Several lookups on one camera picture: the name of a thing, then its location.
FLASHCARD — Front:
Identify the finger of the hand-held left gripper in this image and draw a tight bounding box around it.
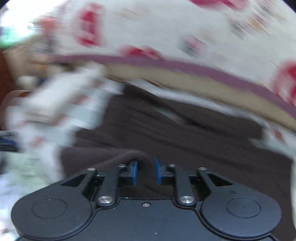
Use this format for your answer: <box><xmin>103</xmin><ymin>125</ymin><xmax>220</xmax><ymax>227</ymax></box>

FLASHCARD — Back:
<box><xmin>0</xmin><ymin>131</ymin><xmax>19</xmax><ymax>153</ymax></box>

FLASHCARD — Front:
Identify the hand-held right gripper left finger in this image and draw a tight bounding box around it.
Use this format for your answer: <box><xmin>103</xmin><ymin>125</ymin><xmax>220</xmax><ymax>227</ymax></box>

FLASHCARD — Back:
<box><xmin>60</xmin><ymin>161</ymin><xmax>138</xmax><ymax>208</ymax></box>

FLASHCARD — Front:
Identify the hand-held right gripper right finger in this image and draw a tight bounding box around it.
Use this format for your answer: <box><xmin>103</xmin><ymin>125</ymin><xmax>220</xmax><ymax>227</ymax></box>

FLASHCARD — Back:
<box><xmin>154</xmin><ymin>158</ymin><xmax>233</xmax><ymax>207</ymax></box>

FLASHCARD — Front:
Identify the dark brown knit sweater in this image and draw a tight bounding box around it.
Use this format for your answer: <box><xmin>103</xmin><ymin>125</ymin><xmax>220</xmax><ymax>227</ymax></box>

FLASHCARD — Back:
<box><xmin>60</xmin><ymin>86</ymin><xmax>295</xmax><ymax>241</ymax></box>

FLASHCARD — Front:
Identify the pale green cloth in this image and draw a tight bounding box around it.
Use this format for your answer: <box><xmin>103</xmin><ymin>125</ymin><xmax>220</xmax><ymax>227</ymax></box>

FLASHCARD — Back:
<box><xmin>0</xmin><ymin>151</ymin><xmax>63</xmax><ymax>241</ymax></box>

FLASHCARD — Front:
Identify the cream white folded garment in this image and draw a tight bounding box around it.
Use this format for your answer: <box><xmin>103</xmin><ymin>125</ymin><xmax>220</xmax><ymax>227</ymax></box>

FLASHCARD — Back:
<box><xmin>17</xmin><ymin>64</ymin><xmax>109</xmax><ymax>123</ymax></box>

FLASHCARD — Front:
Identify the beige bed base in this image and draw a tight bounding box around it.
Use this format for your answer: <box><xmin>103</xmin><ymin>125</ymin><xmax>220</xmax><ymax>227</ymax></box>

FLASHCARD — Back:
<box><xmin>104</xmin><ymin>61</ymin><xmax>296</xmax><ymax>130</ymax></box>

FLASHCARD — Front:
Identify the green plastic bag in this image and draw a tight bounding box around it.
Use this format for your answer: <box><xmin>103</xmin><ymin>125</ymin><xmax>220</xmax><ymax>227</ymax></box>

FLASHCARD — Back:
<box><xmin>0</xmin><ymin>25</ymin><xmax>23</xmax><ymax>48</ymax></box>

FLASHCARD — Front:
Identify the bear print blanket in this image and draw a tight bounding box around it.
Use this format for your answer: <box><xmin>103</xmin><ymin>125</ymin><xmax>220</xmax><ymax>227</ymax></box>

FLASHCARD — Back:
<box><xmin>35</xmin><ymin>0</ymin><xmax>296</xmax><ymax>109</ymax></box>

